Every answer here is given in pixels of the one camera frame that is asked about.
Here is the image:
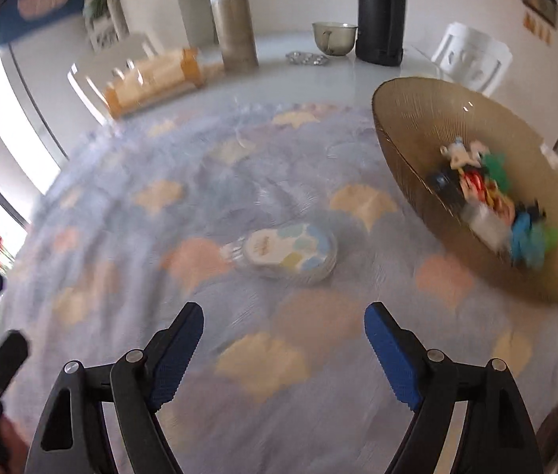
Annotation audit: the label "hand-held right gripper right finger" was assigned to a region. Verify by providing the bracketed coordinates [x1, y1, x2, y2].
[364, 302, 541, 474]

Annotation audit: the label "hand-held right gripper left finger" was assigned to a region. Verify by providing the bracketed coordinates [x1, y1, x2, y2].
[25, 302, 205, 474]

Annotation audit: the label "round pastel patterned tin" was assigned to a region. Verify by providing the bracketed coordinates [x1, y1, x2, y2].
[220, 222, 339, 286]

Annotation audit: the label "white charger plug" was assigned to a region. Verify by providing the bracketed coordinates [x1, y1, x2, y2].
[464, 205, 509, 252]

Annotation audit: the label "teal translucent toy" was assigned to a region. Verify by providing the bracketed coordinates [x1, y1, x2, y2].
[509, 212, 547, 270]

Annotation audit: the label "black cat toy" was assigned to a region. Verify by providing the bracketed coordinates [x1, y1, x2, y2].
[430, 170, 465, 205]

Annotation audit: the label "black-haired doll figurine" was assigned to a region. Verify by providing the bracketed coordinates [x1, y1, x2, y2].
[459, 170, 544, 223]

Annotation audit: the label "small white figurine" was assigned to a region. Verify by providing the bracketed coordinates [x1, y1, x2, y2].
[439, 138, 487, 171]

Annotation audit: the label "green translucent toy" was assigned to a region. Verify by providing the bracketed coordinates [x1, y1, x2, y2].
[481, 152, 512, 193]

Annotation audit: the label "amber glass bowl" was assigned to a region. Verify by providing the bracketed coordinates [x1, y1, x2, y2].
[372, 76, 558, 304]

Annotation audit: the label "person's left hand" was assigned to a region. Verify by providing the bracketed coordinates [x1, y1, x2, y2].
[0, 417, 30, 462]

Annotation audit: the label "patterned blue tablecloth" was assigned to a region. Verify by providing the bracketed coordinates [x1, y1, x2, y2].
[0, 101, 558, 474]

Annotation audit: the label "white chair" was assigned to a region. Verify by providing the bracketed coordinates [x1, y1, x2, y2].
[430, 22, 513, 97]
[66, 32, 161, 124]

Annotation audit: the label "orange tissue pack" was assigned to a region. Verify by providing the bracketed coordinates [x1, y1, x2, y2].
[104, 48, 205, 119]

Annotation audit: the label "white carved shelf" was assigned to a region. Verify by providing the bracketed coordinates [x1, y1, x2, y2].
[84, 0, 129, 53]

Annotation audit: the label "small grey glass bowl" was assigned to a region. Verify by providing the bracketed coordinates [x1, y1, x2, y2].
[312, 21, 359, 57]

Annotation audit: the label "gold thermos flask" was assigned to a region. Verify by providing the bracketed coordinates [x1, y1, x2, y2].
[209, 0, 259, 72]

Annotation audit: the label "black thermos flask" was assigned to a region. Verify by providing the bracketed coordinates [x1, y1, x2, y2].
[355, 0, 408, 66]

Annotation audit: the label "yellow hanging ornaments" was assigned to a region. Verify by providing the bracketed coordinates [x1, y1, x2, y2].
[523, 12, 551, 43]

